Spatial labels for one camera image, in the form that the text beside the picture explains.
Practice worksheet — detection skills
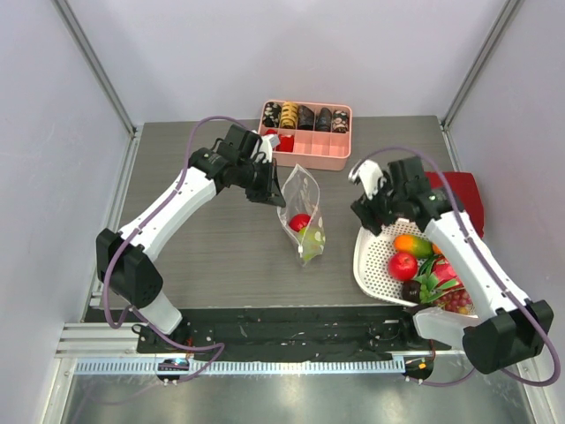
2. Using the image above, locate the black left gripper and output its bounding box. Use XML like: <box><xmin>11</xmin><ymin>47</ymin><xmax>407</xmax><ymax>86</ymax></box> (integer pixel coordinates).
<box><xmin>236</xmin><ymin>157</ymin><xmax>286</xmax><ymax>208</ymax></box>

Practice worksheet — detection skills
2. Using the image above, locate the clear polka dot zip bag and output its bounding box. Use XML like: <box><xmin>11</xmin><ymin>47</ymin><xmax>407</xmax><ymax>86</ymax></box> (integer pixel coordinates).
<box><xmin>277</xmin><ymin>164</ymin><xmax>326</xmax><ymax>266</ymax></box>

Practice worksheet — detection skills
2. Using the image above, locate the red apple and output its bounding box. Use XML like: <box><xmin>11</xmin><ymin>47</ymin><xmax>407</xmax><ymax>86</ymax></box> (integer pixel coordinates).
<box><xmin>388</xmin><ymin>252</ymin><xmax>418</xmax><ymax>282</ymax></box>

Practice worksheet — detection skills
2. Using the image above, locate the green pear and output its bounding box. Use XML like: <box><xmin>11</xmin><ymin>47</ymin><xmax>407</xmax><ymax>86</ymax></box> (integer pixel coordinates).
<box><xmin>298</xmin><ymin>226</ymin><xmax>326</xmax><ymax>262</ymax></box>

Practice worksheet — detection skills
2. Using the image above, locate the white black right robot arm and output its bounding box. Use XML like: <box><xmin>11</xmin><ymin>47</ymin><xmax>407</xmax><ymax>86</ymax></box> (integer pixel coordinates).
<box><xmin>349</xmin><ymin>155</ymin><xmax>561</xmax><ymax>375</ymax></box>

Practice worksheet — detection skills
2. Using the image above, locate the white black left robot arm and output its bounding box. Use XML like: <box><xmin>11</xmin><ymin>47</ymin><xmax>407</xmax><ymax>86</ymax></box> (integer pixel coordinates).
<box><xmin>96</xmin><ymin>124</ymin><xmax>286</xmax><ymax>352</ymax></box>

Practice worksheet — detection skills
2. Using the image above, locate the white perforated fruit basket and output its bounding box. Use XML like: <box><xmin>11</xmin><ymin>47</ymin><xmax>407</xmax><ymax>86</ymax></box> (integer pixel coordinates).
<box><xmin>352</xmin><ymin>216</ymin><xmax>480</xmax><ymax>315</ymax></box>

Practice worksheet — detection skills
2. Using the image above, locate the orange green mango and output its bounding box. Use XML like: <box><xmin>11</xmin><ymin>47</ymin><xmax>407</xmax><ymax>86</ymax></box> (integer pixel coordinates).
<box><xmin>393</xmin><ymin>234</ymin><xmax>434</xmax><ymax>259</ymax></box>

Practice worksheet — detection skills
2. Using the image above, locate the pink divided organizer box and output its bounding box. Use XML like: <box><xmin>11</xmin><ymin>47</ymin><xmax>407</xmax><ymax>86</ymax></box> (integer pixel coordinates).
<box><xmin>259</xmin><ymin>100</ymin><xmax>352</xmax><ymax>171</ymax></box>

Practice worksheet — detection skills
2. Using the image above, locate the black floral sock roll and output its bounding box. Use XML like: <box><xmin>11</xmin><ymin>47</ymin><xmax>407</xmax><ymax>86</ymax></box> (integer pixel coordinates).
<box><xmin>261</xmin><ymin>102</ymin><xmax>282</xmax><ymax>128</ymax></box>

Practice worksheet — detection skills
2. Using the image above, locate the yellow black patterned roll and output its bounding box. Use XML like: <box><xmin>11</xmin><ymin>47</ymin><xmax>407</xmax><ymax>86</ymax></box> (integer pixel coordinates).
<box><xmin>279</xmin><ymin>102</ymin><xmax>299</xmax><ymax>129</ymax></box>

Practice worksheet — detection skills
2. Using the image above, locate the dark brown sock roll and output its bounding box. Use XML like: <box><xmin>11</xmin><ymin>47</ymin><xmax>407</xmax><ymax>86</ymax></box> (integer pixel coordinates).
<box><xmin>297</xmin><ymin>104</ymin><xmax>315</xmax><ymax>131</ymax></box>

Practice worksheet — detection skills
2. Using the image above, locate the folded red cloth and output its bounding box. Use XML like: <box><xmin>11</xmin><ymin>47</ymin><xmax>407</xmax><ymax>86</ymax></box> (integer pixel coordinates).
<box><xmin>444</xmin><ymin>171</ymin><xmax>485</xmax><ymax>239</ymax></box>

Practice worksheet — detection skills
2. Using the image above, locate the pink dragon fruit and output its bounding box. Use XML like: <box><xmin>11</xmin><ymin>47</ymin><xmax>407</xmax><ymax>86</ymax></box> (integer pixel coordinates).
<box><xmin>416</xmin><ymin>256</ymin><xmax>464</xmax><ymax>305</ymax></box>

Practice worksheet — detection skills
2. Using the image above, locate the black dotted sock roll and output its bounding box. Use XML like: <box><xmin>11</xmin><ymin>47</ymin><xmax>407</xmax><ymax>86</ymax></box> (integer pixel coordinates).
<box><xmin>314</xmin><ymin>107</ymin><xmax>332</xmax><ymax>133</ymax></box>

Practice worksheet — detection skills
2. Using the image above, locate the black pink floral roll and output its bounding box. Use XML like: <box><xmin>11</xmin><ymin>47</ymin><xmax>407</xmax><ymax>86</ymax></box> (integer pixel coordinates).
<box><xmin>331</xmin><ymin>110</ymin><xmax>350</xmax><ymax>133</ymax></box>

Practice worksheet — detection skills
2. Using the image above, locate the purple grape bunch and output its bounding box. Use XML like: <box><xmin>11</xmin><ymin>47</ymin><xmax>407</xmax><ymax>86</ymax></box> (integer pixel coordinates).
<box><xmin>435</xmin><ymin>289</ymin><xmax>472</xmax><ymax>314</ymax></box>

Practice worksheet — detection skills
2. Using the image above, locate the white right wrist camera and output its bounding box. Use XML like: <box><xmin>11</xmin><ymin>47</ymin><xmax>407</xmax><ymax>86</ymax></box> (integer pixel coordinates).
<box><xmin>348</xmin><ymin>159</ymin><xmax>384</xmax><ymax>200</ymax></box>

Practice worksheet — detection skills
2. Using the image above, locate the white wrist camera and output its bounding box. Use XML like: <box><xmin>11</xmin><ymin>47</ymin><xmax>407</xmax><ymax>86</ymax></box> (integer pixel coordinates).
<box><xmin>258</xmin><ymin>133</ymin><xmax>280</xmax><ymax>163</ymax></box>
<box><xmin>348</xmin><ymin>159</ymin><xmax>384</xmax><ymax>200</ymax></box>

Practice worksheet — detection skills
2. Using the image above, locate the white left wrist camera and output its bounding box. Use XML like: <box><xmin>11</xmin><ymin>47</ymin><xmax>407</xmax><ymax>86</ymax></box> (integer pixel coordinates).
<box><xmin>258</xmin><ymin>133</ymin><xmax>280</xmax><ymax>163</ymax></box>

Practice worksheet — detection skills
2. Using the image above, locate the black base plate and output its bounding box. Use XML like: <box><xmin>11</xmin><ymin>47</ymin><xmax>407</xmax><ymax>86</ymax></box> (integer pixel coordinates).
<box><xmin>136</xmin><ymin>304</ymin><xmax>451</xmax><ymax>363</ymax></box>

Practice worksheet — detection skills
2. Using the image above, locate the white slotted cable duct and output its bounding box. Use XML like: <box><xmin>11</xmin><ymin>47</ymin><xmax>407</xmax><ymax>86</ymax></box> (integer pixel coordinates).
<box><xmin>74</xmin><ymin>357</ymin><xmax>405</xmax><ymax>375</ymax></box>

